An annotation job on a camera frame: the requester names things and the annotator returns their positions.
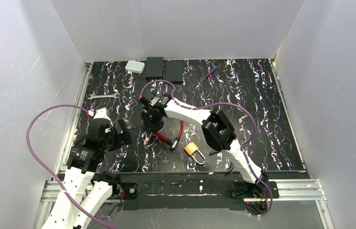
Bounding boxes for white rectangular box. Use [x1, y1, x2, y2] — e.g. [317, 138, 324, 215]
[125, 60, 145, 74]

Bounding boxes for silver open-end wrench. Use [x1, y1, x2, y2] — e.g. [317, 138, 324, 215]
[87, 93, 120, 100]

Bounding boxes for brass padlock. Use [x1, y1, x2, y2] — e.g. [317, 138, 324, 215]
[184, 142, 206, 165]

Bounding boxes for red blue screwdriver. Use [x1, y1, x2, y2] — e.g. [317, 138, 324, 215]
[199, 66, 218, 83]

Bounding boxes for black box left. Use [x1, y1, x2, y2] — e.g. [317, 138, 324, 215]
[145, 57, 163, 80]

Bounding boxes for black box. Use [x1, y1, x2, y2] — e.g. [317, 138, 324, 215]
[165, 60, 183, 84]
[145, 57, 163, 80]

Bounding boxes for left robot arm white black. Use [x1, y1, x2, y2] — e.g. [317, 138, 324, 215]
[42, 108, 132, 229]

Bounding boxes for red cable bike lock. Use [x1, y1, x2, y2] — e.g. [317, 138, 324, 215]
[154, 119, 185, 151]

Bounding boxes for black pliers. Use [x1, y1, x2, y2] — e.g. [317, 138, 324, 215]
[209, 148, 238, 175]

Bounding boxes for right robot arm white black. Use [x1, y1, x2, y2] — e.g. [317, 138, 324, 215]
[139, 92, 268, 189]

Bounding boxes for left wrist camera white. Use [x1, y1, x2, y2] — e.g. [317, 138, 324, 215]
[93, 107, 111, 122]

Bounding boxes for silver key bunch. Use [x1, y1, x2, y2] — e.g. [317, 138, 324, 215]
[143, 134, 152, 144]

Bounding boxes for black box right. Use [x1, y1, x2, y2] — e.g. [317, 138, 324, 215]
[165, 60, 183, 84]

